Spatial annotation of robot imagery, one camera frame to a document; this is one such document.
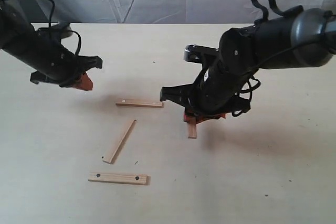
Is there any wood strip with metal dots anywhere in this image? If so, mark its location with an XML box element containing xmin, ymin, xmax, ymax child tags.
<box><xmin>115</xmin><ymin>98</ymin><xmax>164</xmax><ymax>108</ymax></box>

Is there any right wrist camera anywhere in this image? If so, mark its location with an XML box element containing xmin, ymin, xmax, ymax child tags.
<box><xmin>183</xmin><ymin>45</ymin><xmax>218</xmax><ymax>65</ymax></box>

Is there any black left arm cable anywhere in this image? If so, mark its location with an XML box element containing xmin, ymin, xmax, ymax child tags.
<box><xmin>0</xmin><ymin>0</ymin><xmax>82</xmax><ymax>83</ymax></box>

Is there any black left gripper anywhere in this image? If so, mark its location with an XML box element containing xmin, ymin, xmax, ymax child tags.
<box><xmin>29</xmin><ymin>45</ymin><xmax>102</xmax><ymax>91</ymax></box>

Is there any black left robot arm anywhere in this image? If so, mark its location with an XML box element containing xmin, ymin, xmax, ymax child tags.
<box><xmin>1</xmin><ymin>0</ymin><xmax>103</xmax><ymax>91</ymax></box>

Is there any thin wood strip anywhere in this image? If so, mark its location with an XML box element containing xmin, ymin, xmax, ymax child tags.
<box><xmin>102</xmin><ymin>119</ymin><xmax>137</xmax><ymax>164</ymax></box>

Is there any wood strip with black dots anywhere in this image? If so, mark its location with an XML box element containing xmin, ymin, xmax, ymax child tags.
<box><xmin>88</xmin><ymin>172</ymin><xmax>148</xmax><ymax>185</ymax></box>

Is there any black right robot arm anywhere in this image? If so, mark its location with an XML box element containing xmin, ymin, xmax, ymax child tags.
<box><xmin>160</xmin><ymin>8</ymin><xmax>335</xmax><ymax>123</ymax></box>

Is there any short wood strip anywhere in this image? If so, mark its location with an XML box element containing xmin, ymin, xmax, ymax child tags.
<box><xmin>187</xmin><ymin>118</ymin><xmax>197</xmax><ymax>139</ymax></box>

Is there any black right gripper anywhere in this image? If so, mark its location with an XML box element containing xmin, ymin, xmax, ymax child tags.
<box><xmin>160</xmin><ymin>60</ymin><xmax>251</xmax><ymax>123</ymax></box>

